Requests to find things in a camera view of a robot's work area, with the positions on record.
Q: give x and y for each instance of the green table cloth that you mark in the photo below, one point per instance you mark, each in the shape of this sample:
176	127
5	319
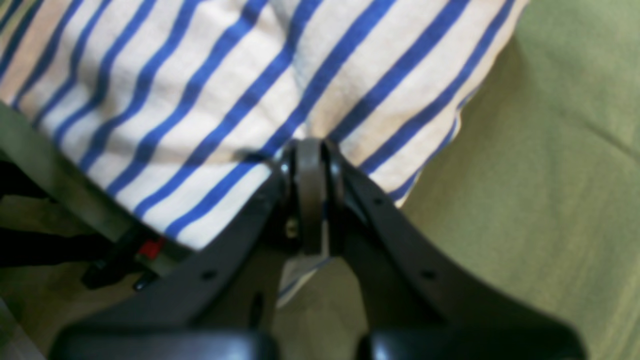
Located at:
538	192

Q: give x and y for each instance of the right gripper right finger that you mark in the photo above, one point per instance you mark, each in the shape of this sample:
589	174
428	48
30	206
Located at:
419	303

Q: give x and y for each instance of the red black centre clamp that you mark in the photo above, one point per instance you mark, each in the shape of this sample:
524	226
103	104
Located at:
122	260

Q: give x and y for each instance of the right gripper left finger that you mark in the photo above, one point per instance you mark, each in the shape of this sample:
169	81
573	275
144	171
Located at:
218	304

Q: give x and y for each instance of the blue white striped t-shirt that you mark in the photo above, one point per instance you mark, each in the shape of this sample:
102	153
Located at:
174	107

